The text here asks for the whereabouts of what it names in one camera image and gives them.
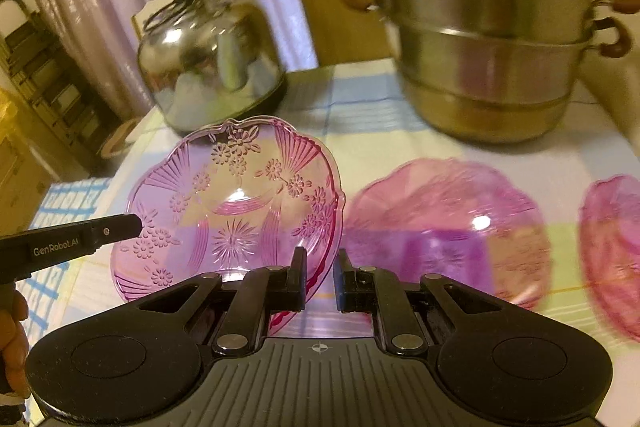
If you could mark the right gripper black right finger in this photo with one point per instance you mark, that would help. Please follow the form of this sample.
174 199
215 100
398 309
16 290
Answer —
408 318

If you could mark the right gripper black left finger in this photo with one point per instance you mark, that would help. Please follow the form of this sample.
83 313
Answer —
232 318

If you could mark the pink glass plate with flowers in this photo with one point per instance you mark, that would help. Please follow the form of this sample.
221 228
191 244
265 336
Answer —
229 199

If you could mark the person's left hand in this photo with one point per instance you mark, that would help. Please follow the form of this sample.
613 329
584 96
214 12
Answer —
14 345

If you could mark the blue white checkered cloth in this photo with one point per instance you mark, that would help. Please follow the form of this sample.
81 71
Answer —
48 290

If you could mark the dark slatted rack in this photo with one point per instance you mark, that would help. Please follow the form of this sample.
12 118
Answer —
54 86

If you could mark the checkered pastel tablecloth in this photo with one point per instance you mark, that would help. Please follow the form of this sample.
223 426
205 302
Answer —
358 111

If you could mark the stainless steel kettle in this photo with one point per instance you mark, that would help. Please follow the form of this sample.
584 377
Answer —
206 61

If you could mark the stacked steel steamer pot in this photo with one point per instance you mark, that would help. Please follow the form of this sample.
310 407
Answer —
496 71

